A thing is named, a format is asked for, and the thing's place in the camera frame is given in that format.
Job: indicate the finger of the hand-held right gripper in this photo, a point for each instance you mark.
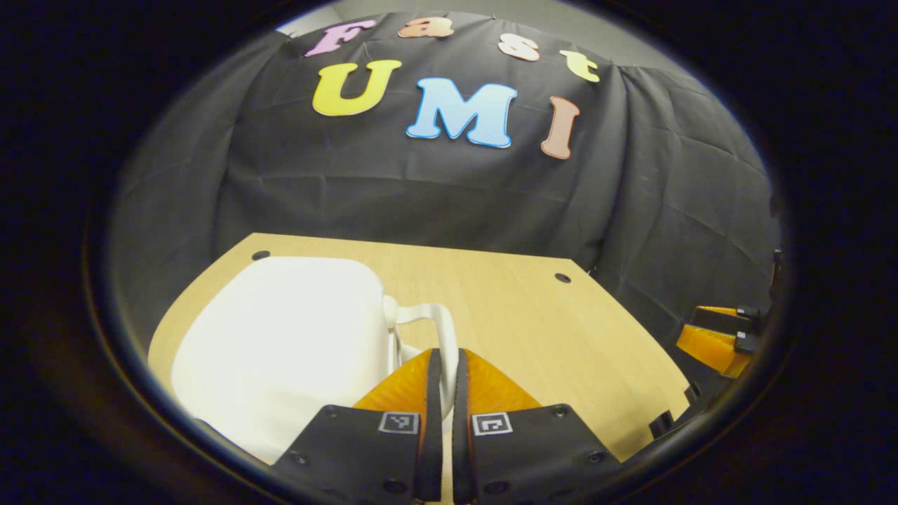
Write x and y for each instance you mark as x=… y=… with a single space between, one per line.
x=726 y=319
x=715 y=347

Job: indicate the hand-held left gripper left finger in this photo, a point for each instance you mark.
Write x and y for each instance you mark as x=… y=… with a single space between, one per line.
x=431 y=449

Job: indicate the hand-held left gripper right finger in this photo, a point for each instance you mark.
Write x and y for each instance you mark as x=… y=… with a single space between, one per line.
x=461 y=456

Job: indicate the white suitcase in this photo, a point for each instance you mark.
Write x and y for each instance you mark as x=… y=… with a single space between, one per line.
x=280 y=337

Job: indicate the black backdrop cloth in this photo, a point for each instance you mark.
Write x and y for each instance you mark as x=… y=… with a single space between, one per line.
x=421 y=196

